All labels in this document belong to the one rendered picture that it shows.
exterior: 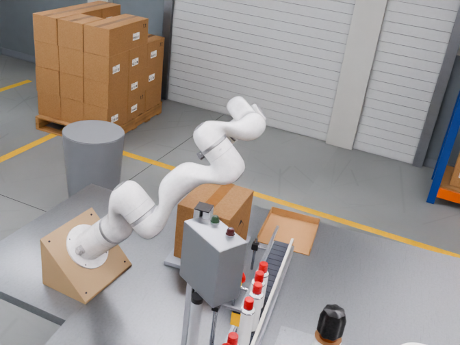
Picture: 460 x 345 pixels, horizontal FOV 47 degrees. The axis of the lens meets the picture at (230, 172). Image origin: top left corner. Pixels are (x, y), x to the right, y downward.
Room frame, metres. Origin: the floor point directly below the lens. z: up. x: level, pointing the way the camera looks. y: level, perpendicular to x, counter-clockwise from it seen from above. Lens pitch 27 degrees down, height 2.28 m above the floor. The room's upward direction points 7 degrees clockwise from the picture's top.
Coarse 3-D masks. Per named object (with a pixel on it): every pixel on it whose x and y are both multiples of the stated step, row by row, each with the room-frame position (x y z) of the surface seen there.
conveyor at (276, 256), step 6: (276, 240) 2.12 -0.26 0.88; (276, 246) 2.07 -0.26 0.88; (282, 246) 2.08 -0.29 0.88; (270, 252) 2.02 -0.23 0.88; (276, 252) 2.02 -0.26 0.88; (282, 252) 2.03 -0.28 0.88; (270, 258) 1.97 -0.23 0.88; (276, 258) 1.98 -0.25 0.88; (282, 258) 1.98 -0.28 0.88; (270, 264) 1.93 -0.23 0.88; (276, 264) 1.93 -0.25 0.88; (270, 270) 1.88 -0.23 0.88; (276, 270) 1.89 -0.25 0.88; (270, 276) 1.84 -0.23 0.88; (276, 276) 1.85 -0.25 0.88; (270, 282) 1.80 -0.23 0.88; (270, 288) 1.76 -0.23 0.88; (264, 300) 1.68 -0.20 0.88; (264, 306) 1.65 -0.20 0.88; (252, 336) 1.48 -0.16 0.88
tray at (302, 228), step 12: (276, 216) 2.42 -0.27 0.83; (288, 216) 2.43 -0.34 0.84; (300, 216) 2.41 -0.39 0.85; (312, 216) 2.40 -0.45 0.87; (264, 228) 2.29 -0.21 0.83; (288, 228) 2.32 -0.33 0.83; (300, 228) 2.33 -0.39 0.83; (312, 228) 2.35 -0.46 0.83; (264, 240) 2.18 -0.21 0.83; (288, 240) 2.20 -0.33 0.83; (300, 240) 2.22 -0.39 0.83; (312, 240) 2.23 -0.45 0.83; (300, 252) 2.12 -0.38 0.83
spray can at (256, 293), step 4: (256, 284) 1.52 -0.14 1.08; (260, 284) 1.52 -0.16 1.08; (256, 288) 1.50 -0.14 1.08; (260, 288) 1.50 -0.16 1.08; (252, 292) 1.51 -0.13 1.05; (256, 292) 1.50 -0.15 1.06; (260, 292) 1.51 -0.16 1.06; (252, 296) 1.50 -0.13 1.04; (256, 296) 1.50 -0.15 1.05; (260, 296) 1.50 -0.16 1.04; (256, 300) 1.49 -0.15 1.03; (260, 300) 1.50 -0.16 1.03; (256, 304) 1.49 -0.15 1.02; (260, 304) 1.50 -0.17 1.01; (256, 308) 1.49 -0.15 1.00; (260, 308) 1.50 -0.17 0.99; (256, 312) 1.49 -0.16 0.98; (256, 316) 1.49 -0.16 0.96; (256, 320) 1.50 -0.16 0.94; (256, 324) 1.50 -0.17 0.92; (252, 328) 1.49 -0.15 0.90; (256, 328) 1.50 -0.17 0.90; (252, 332) 1.49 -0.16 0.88
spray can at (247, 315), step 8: (248, 296) 1.44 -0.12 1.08; (248, 304) 1.41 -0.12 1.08; (248, 312) 1.41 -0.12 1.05; (240, 320) 1.41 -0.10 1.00; (248, 320) 1.41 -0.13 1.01; (240, 328) 1.41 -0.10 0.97; (248, 328) 1.41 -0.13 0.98; (240, 336) 1.41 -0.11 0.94; (248, 336) 1.41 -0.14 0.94; (240, 344) 1.41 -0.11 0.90; (248, 344) 1.42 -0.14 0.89
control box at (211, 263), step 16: (192, 224) 1.25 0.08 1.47; (208, 224) 1.26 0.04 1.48; (224, 224) 1.27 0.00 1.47; (192, 240) 1.22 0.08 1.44; (208, 240) 1.18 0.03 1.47; (224, 240) 1.19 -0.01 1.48; (240, 240) 1.20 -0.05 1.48; (192, 256) 1.21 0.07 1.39; (208, 256) 1.16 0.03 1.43; (224, 256) 1.14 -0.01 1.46; (240, 256) 1.18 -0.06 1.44; (192, 272) 1.21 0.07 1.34; (208, 272) 1.16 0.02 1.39; (224, 272) 1.15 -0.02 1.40; (240, 272) 1.19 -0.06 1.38; (208, 288) 1.15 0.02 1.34; (224, 288) 1.15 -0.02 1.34
